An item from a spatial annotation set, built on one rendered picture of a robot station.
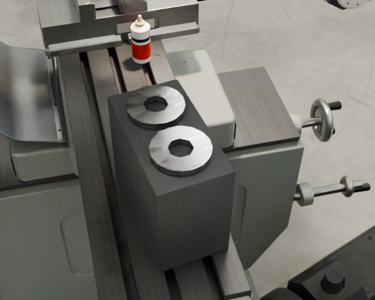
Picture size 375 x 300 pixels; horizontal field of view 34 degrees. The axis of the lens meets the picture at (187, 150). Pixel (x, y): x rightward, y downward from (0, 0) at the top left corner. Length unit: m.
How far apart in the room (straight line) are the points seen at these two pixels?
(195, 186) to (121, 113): 0.18
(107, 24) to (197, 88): 0.26
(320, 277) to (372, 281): 0.12
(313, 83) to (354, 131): 0.33
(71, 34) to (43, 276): 0.64
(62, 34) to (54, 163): 0.28
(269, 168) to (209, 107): 0.23
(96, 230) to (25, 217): 0.45
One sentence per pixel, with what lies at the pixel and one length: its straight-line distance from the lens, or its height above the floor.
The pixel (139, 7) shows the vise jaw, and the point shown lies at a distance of 1.37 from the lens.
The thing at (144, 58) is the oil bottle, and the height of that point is 0.96.
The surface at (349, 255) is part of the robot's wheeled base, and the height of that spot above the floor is 0.59.
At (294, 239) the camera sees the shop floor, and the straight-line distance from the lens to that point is 2.22.
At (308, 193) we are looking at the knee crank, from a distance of 1.63.
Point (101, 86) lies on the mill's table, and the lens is 1.29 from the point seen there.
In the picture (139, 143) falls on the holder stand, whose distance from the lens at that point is 0.90.
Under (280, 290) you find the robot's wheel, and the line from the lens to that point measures 1.41.
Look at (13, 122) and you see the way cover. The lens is 1.31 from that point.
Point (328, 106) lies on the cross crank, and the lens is 1.65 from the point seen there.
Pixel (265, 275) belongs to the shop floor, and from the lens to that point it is 2.12.
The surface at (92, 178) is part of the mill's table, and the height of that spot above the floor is 0.94.
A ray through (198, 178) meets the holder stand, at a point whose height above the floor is 1.13.
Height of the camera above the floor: 1.77
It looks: 46 degrees down
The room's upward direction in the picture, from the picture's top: 1 degrees clockwise
